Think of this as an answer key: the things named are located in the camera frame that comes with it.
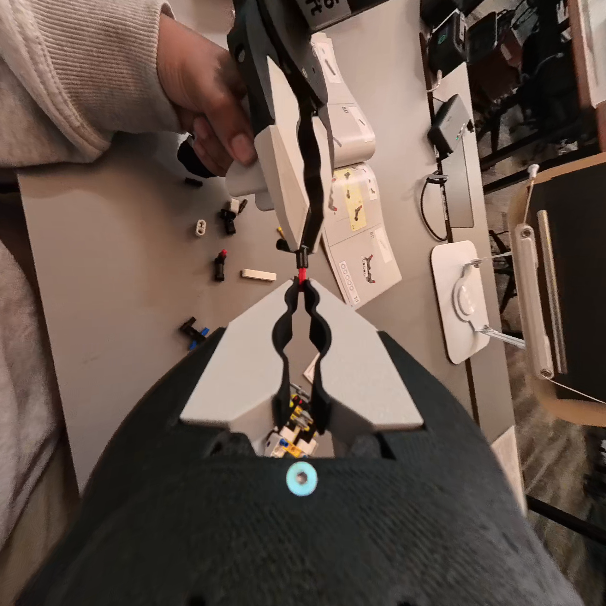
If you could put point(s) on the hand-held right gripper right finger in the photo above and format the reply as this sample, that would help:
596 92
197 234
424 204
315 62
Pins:
374 378

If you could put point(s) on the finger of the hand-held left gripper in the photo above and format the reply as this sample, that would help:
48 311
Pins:
327 142
284 189

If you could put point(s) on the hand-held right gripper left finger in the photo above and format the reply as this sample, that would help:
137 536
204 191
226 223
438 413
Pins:
232 374

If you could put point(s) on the black lego connector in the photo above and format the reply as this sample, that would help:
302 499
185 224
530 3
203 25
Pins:
302 259

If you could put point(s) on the red lego axle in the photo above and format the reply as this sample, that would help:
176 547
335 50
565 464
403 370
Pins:
302 275

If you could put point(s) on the white lego link piece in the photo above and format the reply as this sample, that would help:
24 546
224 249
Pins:
201 227

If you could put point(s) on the person's left forearm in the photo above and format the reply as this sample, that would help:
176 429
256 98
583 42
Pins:
71 71

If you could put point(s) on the black lego beam blue pins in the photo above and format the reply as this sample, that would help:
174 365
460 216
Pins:
189 327

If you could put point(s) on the black white lego subassembly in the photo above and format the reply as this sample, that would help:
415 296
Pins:
228 220

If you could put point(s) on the lego instruction booklet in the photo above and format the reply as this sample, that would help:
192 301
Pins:
360 236

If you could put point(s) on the white lego beam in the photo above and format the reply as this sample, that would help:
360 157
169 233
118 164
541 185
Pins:
258 275

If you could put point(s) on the small black lego pin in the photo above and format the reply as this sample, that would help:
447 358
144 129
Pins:
193 182

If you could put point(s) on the black red lego piece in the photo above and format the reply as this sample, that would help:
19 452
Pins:
220 270

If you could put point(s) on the person's left hand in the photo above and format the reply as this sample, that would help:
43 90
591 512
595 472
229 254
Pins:
203 90

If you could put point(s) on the white stand base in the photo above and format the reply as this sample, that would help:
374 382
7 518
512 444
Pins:
454 331

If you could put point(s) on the black power bank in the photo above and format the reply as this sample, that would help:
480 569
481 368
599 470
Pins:
449 123

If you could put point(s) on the black camera battery charger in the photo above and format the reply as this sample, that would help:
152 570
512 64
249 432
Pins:
447 45
480 38

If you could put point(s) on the black board wooden frame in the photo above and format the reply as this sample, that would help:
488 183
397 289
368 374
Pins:
582 284

